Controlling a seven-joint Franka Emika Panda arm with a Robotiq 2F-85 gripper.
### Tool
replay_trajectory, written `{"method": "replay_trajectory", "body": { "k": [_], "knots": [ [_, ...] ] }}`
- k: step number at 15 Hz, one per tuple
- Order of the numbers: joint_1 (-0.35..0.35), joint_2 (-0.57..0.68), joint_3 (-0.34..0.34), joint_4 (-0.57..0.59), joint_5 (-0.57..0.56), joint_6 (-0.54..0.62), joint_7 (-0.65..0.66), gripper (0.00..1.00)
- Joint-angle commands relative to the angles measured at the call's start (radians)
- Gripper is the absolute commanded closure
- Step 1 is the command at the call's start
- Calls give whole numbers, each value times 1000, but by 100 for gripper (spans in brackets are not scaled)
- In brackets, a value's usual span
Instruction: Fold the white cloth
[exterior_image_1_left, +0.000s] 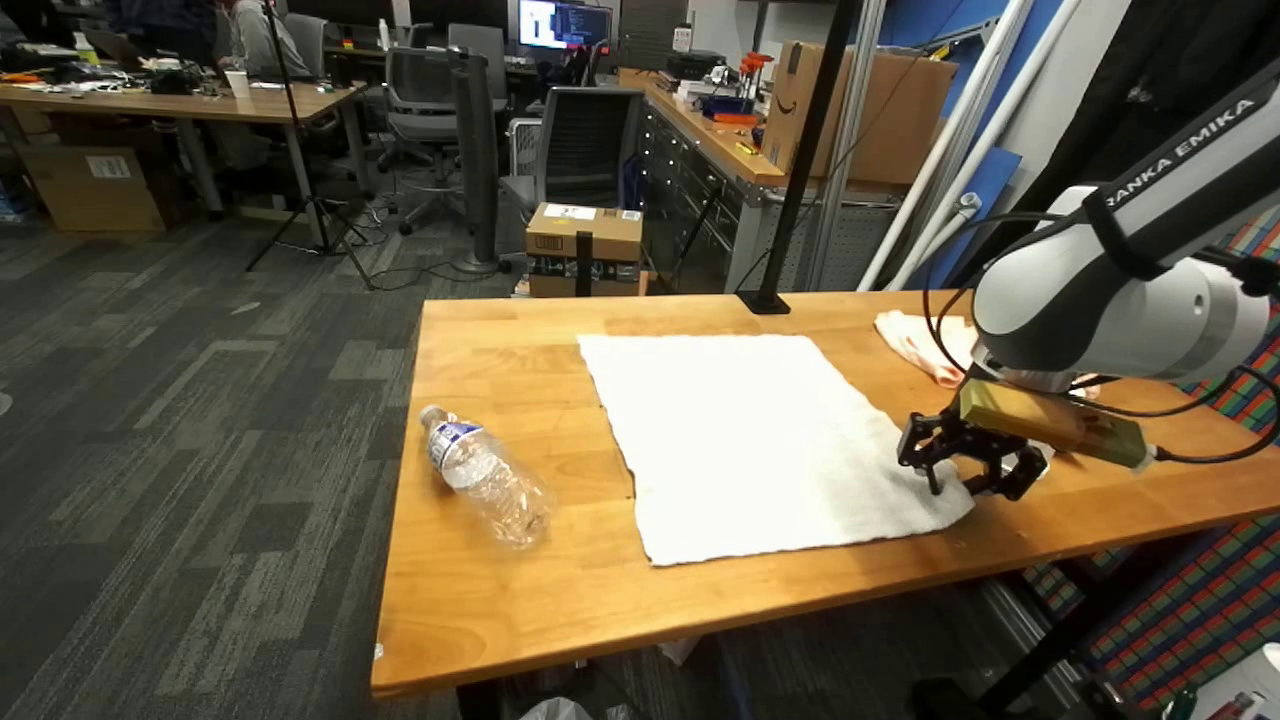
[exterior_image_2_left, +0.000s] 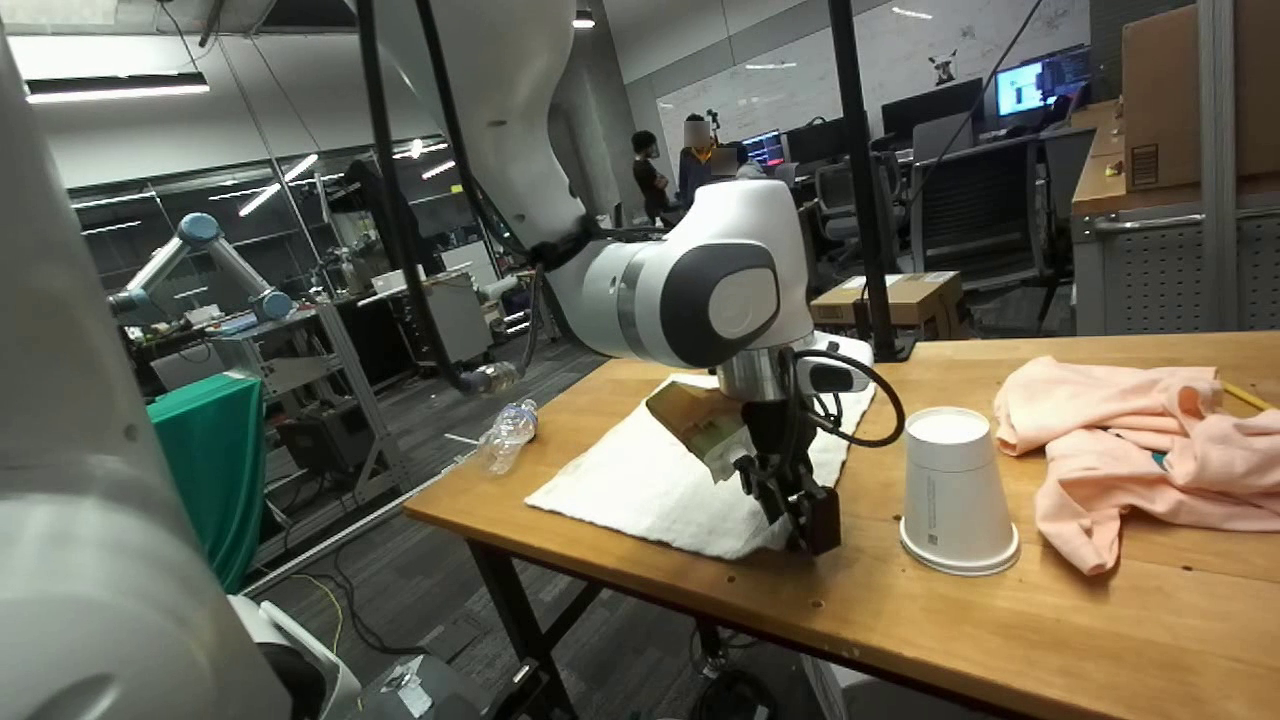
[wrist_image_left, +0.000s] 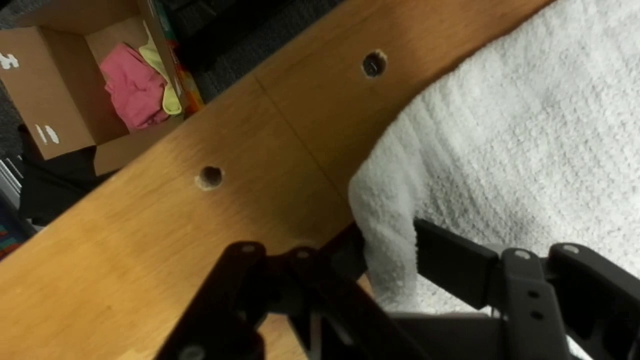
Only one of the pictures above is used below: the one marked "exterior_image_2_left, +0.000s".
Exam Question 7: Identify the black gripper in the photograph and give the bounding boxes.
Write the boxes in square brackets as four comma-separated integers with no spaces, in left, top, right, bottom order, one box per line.
[733,392,847,555]

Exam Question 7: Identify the white terry cloth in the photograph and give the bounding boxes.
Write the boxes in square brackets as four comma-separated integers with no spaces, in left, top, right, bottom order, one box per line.
[522,337,881,562]

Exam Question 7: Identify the pink crumpled cloth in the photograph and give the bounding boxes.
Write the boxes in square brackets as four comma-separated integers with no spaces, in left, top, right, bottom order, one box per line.
[990,350,1280,580]

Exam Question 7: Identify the white paper cup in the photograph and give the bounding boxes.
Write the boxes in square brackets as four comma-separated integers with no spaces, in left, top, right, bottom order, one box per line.
[894,402,1025,580]

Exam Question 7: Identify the low wooden crate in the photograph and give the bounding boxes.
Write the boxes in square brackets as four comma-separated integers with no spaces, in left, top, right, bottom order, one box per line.
[807,267,968,337]

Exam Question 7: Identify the clear plastic bottle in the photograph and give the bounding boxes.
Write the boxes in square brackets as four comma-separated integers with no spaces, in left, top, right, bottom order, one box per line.
[442,396,545,481]

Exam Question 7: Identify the person in orange top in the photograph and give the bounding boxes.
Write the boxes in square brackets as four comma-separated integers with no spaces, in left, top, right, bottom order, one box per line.
[674,111,734,204]

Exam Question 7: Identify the small blue lit monitor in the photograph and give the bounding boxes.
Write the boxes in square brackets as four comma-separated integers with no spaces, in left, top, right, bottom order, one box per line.
[740,127,790,173]

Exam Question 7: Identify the black office desk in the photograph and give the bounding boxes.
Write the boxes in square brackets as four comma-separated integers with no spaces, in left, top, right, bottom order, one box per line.
[911,131,1062,280]

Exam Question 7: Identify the person in dark top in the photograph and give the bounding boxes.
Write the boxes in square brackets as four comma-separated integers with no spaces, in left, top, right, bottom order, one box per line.
[627,127,674,227]

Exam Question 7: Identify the white background cart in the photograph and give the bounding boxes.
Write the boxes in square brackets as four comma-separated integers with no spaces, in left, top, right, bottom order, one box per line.
[418,272,499,376]

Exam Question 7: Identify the grey mesh cabinet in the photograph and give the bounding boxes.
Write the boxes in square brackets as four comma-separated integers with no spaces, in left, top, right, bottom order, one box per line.
[1067,176,1280,337]

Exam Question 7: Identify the yellow pencil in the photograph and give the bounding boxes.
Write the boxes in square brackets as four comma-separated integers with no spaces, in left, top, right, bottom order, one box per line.
[1219,380,1275,414]

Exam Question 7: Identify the lit computer monitor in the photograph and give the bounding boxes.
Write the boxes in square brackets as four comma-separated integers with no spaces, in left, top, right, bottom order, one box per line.
[990,50,1095,122]

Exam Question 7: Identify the large cardboard box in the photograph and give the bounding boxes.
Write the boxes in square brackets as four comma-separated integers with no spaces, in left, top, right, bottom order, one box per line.
[1116,0,1280,192]

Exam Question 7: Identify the green fabric cover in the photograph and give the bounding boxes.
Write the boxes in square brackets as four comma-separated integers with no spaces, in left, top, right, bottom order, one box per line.
[143,367,272,594]

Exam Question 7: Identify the rectangular ceiling light panel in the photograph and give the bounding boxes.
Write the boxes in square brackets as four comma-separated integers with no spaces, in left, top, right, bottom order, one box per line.
[5,33,217,108]

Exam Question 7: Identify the black looped gripper cable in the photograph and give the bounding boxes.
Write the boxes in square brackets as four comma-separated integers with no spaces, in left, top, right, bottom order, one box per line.
[794,349,906,450]

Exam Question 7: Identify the black table frame legs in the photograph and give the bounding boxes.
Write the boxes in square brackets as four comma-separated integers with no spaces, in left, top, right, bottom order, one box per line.
[457,534,790,720]

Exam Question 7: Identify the black camera stand pole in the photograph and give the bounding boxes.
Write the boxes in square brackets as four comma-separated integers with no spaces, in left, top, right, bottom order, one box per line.
[826,0,920,367]

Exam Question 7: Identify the grey vertical post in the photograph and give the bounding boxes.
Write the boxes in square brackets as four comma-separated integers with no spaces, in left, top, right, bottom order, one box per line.
[1193,0,1242,337]

